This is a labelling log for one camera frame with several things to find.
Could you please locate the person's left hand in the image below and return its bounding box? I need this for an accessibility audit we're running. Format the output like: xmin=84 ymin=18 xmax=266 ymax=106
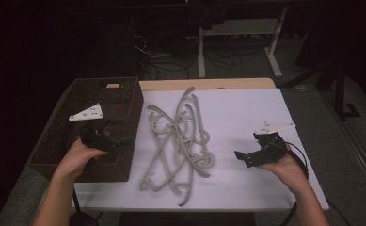
xmin=58 ymin=137 xmax=110 ymax=182

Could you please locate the white metal desk frame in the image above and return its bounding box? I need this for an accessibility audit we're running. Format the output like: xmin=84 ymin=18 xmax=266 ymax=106
xmin=197 ymin=6 xmax=289 ymax=80

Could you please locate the tangle of floor cables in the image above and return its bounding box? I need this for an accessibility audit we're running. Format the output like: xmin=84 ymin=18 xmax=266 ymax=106
xmin=133 ymin=32 xmax=246 ymax=81

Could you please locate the black round-base stand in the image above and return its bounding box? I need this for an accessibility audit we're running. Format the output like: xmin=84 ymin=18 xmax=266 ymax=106
xmin=68 ymin=187 xmax=101 ymax=226

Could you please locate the grey plastic hanger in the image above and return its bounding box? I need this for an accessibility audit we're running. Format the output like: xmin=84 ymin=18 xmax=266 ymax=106
xmin=173 ymin=86 xmax=216 ymax=179
xmin=170 ymin=103 xmax=204 ymax=208
xmin=146 ymin=104 xmax=212 ymax=179
xmin=138 ymin=112 xmax=185 ymax=193

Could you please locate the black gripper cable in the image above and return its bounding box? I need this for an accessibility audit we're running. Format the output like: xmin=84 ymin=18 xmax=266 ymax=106
xmin=278 ymin=141 xmax=310 ymax=226

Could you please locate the brown woven basket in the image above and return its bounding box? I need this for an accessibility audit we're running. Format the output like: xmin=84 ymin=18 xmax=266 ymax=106
xmin=27 ymin=76 xmax=145 ymax=184

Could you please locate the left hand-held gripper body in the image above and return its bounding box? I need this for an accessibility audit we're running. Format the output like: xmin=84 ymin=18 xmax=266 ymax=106
xmin=68 ymin=103 xmax=123 ymax=154

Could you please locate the wooden table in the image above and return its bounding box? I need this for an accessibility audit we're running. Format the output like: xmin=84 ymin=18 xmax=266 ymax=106
xmin=105 ymin=77 xmax=278 ymax=92

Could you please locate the dark hanging cloth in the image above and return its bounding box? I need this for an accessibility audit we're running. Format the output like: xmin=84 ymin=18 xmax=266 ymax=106
xmin=185 ymin=0 xmax=228 ymax=31

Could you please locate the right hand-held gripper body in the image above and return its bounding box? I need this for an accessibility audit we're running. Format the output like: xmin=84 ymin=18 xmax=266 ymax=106
xmin=254 ymin=120 xmax=297 ymax=166

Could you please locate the person's right hand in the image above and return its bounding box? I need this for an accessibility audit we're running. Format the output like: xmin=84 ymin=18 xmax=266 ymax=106
xmin=258 ymin=143 xmax=310 ymax=195

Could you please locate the black floor stand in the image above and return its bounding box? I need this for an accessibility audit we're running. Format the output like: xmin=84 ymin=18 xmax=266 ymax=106
xmin=278 ymin=57 xmax=362 ymax=122

